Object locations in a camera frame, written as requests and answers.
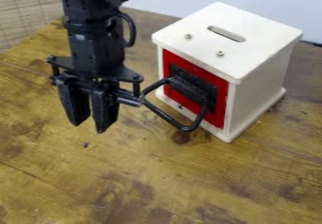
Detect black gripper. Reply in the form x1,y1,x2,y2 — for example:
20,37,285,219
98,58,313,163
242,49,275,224
48,30,143,134

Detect red drawer with black handle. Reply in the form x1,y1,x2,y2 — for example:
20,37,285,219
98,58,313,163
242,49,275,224
140,49,229,132

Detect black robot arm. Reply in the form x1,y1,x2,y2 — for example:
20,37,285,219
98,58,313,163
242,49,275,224
47,0,143,133

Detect small dark screw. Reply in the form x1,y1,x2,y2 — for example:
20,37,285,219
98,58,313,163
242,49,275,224
82,142,90,148

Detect white wooden box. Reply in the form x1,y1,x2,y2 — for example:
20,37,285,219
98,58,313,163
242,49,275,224
153,2,302,142

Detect black cable loop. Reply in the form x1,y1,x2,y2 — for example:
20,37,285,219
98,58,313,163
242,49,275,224
112,10,139,49

